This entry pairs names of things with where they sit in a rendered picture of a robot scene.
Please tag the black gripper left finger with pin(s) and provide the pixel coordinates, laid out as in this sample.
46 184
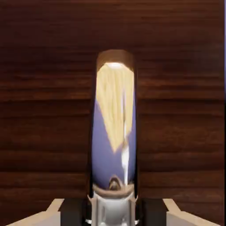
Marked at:
70 211

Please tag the dark wood cabinet door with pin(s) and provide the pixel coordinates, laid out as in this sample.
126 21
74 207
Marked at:
44 88

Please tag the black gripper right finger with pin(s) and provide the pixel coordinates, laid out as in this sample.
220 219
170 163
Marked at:
155 211

